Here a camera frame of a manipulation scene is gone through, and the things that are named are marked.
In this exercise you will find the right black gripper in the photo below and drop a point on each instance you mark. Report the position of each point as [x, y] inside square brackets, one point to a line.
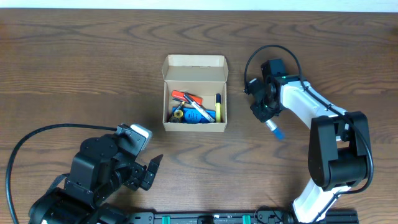
[264, 112]

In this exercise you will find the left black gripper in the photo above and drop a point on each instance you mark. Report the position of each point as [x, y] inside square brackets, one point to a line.
[140, 176]

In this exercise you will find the blue white marker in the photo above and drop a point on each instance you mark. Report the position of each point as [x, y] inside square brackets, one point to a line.
[274, 129]

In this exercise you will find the yellow highlighter pen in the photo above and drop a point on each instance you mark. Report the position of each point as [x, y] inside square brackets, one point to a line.
[218, 108]

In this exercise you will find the clear correction tape dispenser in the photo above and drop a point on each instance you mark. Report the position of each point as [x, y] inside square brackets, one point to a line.
[177, 114]

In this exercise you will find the blue plastic case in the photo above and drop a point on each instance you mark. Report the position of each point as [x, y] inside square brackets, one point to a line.
[192, 116]

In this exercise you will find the brown cardboard box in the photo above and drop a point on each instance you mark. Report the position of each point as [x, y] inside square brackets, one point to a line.
[202, 76]

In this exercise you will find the black white marker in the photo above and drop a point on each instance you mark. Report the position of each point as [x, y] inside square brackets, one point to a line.
[199, 108]

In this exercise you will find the red black stapler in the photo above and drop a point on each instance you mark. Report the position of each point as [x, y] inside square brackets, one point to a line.
[180, 96]

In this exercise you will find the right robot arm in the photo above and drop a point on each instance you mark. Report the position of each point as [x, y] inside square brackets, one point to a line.
[339, 152]

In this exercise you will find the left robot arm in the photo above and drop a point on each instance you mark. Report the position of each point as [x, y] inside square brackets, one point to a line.
[98, 170]

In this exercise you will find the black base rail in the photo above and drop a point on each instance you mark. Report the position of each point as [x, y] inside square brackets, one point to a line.
[233, 218]

